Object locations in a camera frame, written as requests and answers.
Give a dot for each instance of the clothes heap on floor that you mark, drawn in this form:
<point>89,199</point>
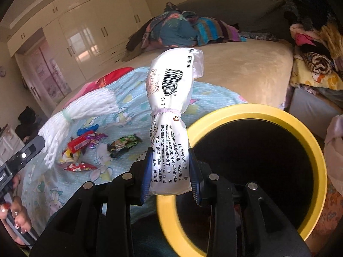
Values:
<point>324,81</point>

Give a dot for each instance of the dark olive cloth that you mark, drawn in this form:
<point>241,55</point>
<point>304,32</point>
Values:
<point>135,45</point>

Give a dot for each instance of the orange patterned rug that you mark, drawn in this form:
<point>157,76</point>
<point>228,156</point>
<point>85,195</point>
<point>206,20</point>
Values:
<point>329,214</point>

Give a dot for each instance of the striped colourful cloth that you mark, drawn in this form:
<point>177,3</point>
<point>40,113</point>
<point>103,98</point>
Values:
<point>214,30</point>

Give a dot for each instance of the grey storage box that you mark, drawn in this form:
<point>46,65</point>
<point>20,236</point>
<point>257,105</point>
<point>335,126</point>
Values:
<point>308,109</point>

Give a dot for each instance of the purple candy wrapper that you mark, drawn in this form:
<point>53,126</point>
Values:
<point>96,138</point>

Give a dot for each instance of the black bag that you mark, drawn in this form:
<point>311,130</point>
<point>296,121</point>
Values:
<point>26,123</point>

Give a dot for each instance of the person's left hand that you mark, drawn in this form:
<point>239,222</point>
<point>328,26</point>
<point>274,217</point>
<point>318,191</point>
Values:
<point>18,211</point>

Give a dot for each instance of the pink blanket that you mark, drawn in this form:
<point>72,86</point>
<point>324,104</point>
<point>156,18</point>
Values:
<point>80,92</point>

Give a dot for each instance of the grey headboard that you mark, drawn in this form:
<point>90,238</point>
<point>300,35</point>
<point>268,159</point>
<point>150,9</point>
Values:
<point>241,5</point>

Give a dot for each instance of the red lip balm tube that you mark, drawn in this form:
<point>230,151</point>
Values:
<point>79,143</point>

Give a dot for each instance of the white plastic packet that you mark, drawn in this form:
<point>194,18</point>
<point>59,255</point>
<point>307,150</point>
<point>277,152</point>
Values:
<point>171,85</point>

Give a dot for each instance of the beige bed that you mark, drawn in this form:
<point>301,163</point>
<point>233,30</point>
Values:
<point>241,72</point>

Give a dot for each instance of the light blue cartoon blanket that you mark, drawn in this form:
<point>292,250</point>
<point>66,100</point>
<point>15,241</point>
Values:
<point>128,107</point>

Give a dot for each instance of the dark green snack packet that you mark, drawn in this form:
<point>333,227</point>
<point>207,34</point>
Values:
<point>123,144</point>

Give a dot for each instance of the pale pink cloth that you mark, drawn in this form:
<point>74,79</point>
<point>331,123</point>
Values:
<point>335,139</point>

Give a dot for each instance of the person's blue jeans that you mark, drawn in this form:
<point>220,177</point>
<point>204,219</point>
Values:
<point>150,235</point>

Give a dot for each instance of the pink printed door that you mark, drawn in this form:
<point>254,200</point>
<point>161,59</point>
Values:
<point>48,69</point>

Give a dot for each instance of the yellow-rimmed black bin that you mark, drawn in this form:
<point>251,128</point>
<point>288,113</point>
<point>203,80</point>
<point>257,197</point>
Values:
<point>308,144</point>

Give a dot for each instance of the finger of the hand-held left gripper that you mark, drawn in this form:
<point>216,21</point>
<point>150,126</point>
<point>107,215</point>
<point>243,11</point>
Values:
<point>36,142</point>

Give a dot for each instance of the white cabinet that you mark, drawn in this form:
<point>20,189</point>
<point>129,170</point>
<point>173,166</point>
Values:
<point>9,144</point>

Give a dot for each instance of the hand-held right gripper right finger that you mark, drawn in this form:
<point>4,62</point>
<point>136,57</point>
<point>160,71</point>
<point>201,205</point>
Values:
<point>194,178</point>

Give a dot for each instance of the red and white wrapper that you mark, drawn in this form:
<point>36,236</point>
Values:
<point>77,166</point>

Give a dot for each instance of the zebra patterned cloth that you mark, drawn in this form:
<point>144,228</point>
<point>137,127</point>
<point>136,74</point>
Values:
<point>319,61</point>

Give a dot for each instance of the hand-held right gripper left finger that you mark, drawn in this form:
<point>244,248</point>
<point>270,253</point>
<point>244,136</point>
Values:
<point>146,174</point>

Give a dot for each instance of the white yarn mop head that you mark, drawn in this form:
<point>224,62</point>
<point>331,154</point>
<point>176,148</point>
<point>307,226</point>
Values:
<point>91,103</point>

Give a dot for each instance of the yellow snack wrapper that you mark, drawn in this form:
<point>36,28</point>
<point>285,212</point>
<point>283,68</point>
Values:
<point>66,156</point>

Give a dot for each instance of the black fuzzy garment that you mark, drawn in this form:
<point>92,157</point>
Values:
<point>308,2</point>

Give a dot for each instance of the cream wardrobe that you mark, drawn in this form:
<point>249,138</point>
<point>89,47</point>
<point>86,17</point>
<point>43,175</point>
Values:
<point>88,32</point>

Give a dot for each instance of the red blanket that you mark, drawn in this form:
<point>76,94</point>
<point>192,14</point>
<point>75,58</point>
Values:
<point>112,77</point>

